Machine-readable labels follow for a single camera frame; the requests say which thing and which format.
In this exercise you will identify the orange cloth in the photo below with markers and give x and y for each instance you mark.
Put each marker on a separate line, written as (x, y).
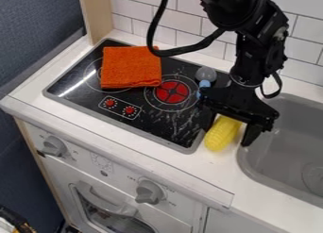
(130, 67)

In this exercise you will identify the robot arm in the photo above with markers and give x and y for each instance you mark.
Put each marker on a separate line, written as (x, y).
(252, 26)

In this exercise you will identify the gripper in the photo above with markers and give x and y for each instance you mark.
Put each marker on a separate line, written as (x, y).
(234, 103)

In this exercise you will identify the toy sink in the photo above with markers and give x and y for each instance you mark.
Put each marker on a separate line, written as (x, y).
(286, 148)

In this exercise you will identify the blue and clear toy spoon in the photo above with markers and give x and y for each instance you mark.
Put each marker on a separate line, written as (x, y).
(205, 77)

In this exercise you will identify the yellow toy corn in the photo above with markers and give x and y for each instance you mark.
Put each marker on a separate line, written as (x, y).
(221, 135)

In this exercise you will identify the toy stove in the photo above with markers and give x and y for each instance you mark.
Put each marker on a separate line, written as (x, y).
(134, 95)

